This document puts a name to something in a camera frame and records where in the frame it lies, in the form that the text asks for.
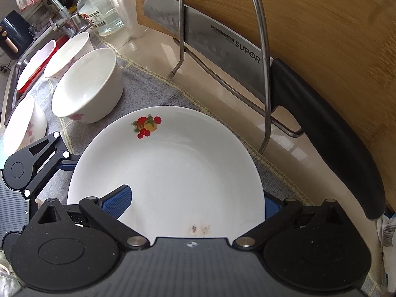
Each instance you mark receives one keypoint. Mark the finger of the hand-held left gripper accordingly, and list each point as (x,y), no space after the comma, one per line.
(68,158)

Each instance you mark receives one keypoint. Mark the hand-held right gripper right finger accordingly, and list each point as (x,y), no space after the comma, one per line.
(272,205)

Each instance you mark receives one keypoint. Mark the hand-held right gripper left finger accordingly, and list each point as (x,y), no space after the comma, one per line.
(119,201)

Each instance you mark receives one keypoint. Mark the plain white bowl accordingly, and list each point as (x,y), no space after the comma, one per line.
(21,130)

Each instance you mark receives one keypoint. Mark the stained white plate fruit print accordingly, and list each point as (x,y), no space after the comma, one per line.
(185,167)

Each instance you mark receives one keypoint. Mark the white bowl pink floral print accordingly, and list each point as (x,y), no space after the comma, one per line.
(92,77)

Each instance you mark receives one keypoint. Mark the white bowl faint floral print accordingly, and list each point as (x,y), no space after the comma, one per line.
(68,49)

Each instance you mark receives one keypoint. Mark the grey and teal dish mat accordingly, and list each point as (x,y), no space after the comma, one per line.
(145,92)

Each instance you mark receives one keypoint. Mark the red plastic basin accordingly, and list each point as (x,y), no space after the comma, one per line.
(62,41)

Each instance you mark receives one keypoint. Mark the printed plastic bag with clip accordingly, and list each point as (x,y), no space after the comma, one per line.
(388,232)

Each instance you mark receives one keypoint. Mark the dark blue air fryer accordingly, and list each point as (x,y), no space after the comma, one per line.
(14,34)

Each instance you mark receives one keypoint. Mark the steel sink soap dispenser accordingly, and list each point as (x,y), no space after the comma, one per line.
(75,21)

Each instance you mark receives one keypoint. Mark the steel faucet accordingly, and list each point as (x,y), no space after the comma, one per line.
(63,14)

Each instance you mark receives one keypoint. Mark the glass jar yellow green lid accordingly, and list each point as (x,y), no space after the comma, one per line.
(99,15)

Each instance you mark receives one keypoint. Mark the tall translucent plastic roll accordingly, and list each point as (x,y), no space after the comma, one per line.
(130,6)

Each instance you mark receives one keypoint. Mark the bamboo cutting board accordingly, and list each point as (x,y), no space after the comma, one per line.
(324,37)

